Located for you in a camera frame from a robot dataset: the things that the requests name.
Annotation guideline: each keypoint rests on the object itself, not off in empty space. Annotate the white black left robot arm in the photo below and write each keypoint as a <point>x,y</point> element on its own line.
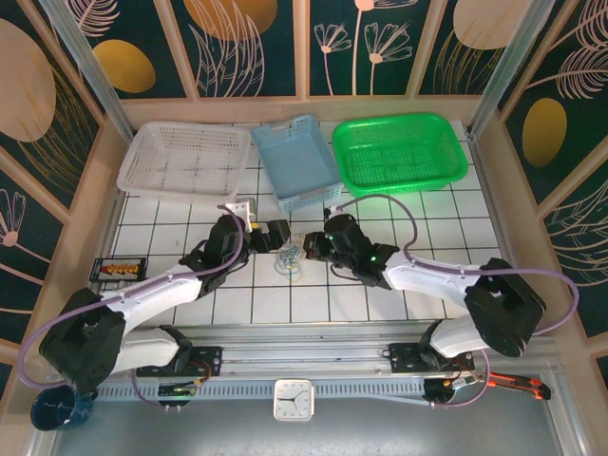
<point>161,298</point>

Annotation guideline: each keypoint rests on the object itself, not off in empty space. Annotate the aluminium mounting rail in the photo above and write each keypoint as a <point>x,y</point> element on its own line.
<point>304,354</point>

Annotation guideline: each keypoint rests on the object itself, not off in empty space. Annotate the white plastic basket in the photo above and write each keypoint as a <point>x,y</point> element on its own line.
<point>142,157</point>

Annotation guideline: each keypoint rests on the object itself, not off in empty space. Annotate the black controller board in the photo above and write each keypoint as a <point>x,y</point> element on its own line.
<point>442,392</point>
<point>176,392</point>

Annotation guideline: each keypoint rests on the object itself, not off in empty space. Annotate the aluminium corner post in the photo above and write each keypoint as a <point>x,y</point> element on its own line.
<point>90,66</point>
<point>503,62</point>

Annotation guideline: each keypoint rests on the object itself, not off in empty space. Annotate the green plastic basket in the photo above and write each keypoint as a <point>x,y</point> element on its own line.
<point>399,128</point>

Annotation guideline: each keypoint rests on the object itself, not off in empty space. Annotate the orange black utility knife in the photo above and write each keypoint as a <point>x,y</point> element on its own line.
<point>518,382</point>

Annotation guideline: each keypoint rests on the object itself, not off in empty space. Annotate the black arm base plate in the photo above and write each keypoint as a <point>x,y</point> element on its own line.
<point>209,361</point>
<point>404,358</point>

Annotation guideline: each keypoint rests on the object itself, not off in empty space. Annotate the white square clock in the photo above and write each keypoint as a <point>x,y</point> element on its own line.
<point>294,400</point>

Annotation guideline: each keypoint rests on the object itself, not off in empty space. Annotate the blue plastic basket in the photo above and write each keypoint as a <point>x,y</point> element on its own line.
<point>294,161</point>

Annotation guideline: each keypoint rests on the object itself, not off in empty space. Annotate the dark blue mug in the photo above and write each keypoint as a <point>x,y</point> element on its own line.
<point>52,413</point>

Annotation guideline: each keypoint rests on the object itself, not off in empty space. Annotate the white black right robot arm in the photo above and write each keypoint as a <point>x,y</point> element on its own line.
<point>427,285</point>

